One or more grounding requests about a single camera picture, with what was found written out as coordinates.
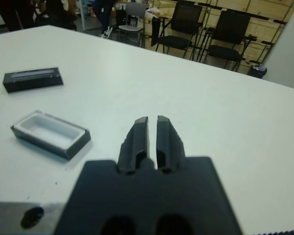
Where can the grey chair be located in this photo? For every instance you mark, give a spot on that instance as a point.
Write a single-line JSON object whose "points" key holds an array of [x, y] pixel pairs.
{"points": [[134, 9]]}

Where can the black box base white insert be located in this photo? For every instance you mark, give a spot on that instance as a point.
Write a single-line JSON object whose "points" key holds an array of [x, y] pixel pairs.
{"points": [[39, 144]]}

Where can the black mesh chair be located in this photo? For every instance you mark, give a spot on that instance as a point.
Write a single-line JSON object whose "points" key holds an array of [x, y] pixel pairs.
{"points": [[186, 14], [231, 27]]}

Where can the black waste bin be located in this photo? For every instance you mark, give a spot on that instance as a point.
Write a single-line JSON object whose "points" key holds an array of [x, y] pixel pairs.
{"points": [[256, 72]]}

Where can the person in dark clothes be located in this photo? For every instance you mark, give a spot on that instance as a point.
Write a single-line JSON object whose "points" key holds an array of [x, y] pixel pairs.
{"points": [[14, 12]]}

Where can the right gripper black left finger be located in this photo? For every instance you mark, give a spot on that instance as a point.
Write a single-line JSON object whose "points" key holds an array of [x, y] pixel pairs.
{"points": [[134, 147]]}

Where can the white metal post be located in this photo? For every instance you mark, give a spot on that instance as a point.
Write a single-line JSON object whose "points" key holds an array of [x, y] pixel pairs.
{"points": [[83, 14]]}

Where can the black box lid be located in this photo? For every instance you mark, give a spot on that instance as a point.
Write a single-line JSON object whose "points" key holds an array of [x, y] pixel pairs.
{"points": [[31, 85]]}

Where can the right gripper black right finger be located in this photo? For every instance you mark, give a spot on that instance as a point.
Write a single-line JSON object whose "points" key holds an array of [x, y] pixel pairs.
{"points": [[170, 147]]}

